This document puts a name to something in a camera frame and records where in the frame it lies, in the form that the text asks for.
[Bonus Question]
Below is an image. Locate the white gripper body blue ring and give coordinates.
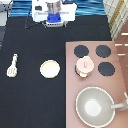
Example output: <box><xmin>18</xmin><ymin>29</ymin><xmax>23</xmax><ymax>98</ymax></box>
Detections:
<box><xmin>32</xmin><ymin>8</ymin><xmax>75</xmax><ymax>29</ymax></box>

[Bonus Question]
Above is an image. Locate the cream round plate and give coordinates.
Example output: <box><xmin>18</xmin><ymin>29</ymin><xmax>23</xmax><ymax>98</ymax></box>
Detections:
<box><xmin>40</xmin><ymin>60</ymin><xmax>60</xmax><ymax>78</ymax></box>

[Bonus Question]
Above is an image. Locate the pink pot lid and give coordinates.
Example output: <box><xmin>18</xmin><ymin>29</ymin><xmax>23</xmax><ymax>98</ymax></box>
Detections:
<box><xmin>76</xmin><ymin>56</ymin><xmax>94</xmax><ymax>69</ymax></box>

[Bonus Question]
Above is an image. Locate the cream slotted spatula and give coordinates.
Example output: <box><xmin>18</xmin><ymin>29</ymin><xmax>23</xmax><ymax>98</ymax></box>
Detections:
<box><xmin>6</xmin><ymin>54</ymin><xmax>18</xmax><ymax>77</ymax></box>

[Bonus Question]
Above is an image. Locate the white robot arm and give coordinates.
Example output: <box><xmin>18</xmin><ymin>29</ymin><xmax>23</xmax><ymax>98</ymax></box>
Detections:
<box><xmin>32</xmin><ymin>0</ymin><xmax>77</xmax><ymax>27</ymax></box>

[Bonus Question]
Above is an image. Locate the black burner top left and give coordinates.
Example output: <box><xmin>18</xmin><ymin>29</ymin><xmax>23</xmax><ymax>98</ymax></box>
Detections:
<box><xmin>74</xmin><ymin>45</ymin><xmax>89</xmax><ymax>58</ymax></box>

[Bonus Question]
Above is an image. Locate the black burner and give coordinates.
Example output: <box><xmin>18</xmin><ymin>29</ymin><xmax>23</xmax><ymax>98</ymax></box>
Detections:
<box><xmin>96</xmin><ymin>45</ymin><xmax>111</xmax><ymax>58</ymax></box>
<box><xmin>98</xmin><ymin>62</ymin><xmax>115</xmax><ymax>76</ymax></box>
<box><xmin>74</xmin><ymin>45</ymin><xmax>89</xmax><ymax>58</ymax></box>

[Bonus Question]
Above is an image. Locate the black burner top right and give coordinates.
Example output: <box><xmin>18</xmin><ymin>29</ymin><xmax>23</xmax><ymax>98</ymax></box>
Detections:
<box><xmin>96</xmin><ymin>45</ymin><xmax>111</xmax><ymax>58</ymax></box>

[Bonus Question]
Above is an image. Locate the black burner bottom right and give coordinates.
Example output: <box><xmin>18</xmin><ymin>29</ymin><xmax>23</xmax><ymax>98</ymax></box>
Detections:
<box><xmin>98</xmin><ymin>62</ymin><xmax>115</xmax><ymax>76</ymax></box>

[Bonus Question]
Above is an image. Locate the pink stove top board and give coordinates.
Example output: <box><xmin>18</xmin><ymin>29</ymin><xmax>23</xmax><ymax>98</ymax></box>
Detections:
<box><xmin>66</xmin><ymin>41</ymin><xmax>128</xmax><ymax>128</ymax></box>

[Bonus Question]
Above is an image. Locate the black table mat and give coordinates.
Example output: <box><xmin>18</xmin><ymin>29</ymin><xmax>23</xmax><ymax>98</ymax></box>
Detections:
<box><xmin>0</xmin><ymin>15</ymin><xmax>110</xmax><ymax>128</ymax></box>

